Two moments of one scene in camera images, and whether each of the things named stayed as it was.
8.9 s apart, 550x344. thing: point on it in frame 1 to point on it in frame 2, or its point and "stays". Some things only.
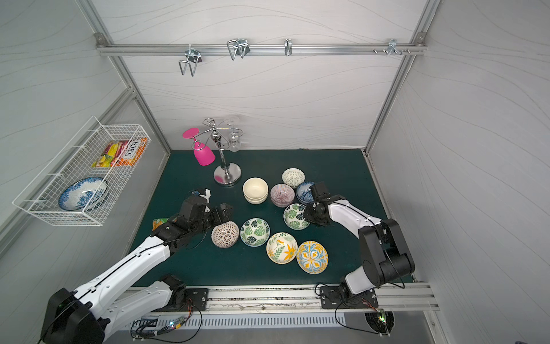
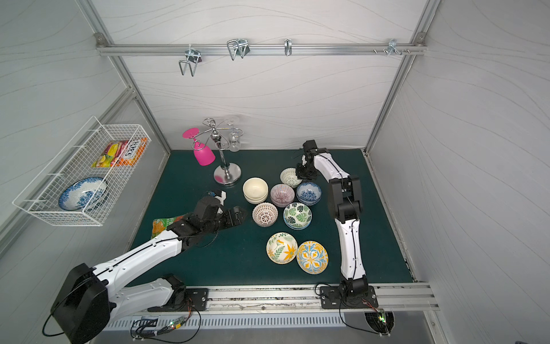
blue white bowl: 304,193 stays
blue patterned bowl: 306,198 stays
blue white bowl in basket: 82,193 stays
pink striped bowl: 282,201 stays
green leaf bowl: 293,216 stays
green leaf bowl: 255,232 to 296,222
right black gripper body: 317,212 to 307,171
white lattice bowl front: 225,234 to 265,214
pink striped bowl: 282,195 stays
